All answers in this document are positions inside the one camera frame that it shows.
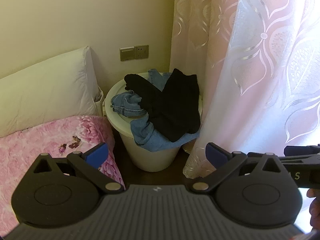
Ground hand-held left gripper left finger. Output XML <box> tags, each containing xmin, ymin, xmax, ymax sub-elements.
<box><xmin>32</xmin><ymin>142</ymin><xmax>125</xmax><ymax>194</ymax></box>

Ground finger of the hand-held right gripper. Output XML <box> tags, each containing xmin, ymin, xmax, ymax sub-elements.
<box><xmin>284</xmin><ymin>144</ymin><xmax>320</xmax><ymax>159</ymax></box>

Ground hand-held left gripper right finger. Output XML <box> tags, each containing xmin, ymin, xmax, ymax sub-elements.
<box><xmin>191</xmin><ymin>142</ymin><xmax>284</xmax><ymax>193</ymax></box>

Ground white round lidded bin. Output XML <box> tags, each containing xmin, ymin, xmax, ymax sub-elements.
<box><xmin>104</xmin><ymin>72</ymin><xmax>204</xmax><ymax>173</ymax></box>

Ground black pants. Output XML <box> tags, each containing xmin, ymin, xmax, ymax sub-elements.
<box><xmin>124</xmin><ymin>68</ymin><xmax>202</xmax><ymax>142</ymax></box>

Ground person's right hand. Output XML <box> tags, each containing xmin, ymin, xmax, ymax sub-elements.
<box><xmin>307</xmin><ymin>187</ymin><xmax>320</xmax><ymax>227</ymax></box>

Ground blue jeans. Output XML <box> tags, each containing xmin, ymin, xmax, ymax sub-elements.
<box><xmin>111</xmin><ymin>69</ymin><xmax>200</xmax><ymax>153</ymax></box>

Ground pink floral blanket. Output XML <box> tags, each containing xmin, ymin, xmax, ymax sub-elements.
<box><xmin>0</xmin><ymin>115</ymin><xmax>125</xmax><ymax>233</ymax></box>

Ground pink patterned curtain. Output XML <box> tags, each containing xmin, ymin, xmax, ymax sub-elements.
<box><xmin>169</xmin><ymin>0</ymin><xmax>320</xmax><ymax>178</ymax></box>

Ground gold wall switch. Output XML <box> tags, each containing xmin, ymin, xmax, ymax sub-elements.
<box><xmin>119</xmin><ymin>46</ymin><xmax>136</xmax><ymax>62</ymax></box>

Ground gold wall socket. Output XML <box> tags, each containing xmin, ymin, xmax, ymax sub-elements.
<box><xmin>134</xmin><ymin>44</ymin><xmax>150</xmax><ymax>60</ymax></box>

